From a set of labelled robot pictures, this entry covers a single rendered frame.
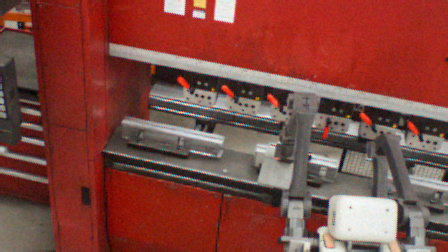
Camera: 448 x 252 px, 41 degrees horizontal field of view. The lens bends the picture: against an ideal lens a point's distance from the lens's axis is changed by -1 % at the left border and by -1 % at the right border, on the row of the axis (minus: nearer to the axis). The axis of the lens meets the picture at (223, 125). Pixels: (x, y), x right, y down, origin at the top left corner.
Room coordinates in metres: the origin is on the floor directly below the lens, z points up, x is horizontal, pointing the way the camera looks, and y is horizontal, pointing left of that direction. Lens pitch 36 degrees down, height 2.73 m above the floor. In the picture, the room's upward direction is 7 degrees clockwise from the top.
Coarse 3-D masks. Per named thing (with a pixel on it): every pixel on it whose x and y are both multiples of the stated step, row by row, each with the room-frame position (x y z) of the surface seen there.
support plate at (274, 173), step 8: (272, 152) 2.19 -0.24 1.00; (264, 160) 2.13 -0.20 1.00; (272, 160) 2.14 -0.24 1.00; (280, 160) 2.14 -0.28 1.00; (264, 168) 2.07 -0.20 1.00; (272, 168) 2.08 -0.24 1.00; (280, 168) 2.09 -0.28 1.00; (288, 168) 2.09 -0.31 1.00; (264, 176) 2.02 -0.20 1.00; (272, 176) 2.02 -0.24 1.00; (280, 176) 2.03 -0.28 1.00; (288, 176) 2.04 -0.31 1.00; (264, 184) 1.97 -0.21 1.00; (272, 184) 1.97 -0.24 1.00; (280, 184) 1.98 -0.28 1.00; (288, 184) 1.98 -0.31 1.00
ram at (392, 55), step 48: (144, 0) 2.30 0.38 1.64; (192, 0) 2.27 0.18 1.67; (240, 0) 2.24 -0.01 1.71; (288, 0) 2.22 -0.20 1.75; (336, 0) 2.19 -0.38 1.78; (384, 0) 2.16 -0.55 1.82; (432, 0) 2.14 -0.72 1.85; (144, 48) 2.30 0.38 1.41; (192, 48) 2.27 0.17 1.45; (240, 48) 2.24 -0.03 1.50; (288, 48) 2.21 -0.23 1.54; (336, 48) 2.18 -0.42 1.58; (384, 48) 2.16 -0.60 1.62; (432, 48) 2.13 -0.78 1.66; (336, 96) 2.18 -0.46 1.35; (432, 96) 2.12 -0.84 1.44
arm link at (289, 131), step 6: (318, 96) 1.81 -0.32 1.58; (288, 102) 1.80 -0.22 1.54; (318, 102) 1.80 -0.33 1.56; (288, 108) 1.82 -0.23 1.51; (294, 114) 1.84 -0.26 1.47; (294, 120) 1.87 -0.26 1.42; (288, 126) 1.95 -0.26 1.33; (294, 126) 1.90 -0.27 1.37; (288, 132) 1.95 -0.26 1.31; (294, 132) 1.93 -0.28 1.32; (288, 138) 1.97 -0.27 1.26; (294, 138) 1.97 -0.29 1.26
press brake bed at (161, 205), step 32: (128, 192) 2.20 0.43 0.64; (160, 192) 2.18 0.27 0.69; (192, 192) 2.15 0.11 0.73; (224, 192) 2.14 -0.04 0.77; (256, 192) 2.11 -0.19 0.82; (128, 224) 2.20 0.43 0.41; (160, 224) 2.17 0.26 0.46; (192, 224) 2.15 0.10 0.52; (224, 224) 2.13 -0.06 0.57; (256, 224) 2.10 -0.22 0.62; (320, 224) 2.06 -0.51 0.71
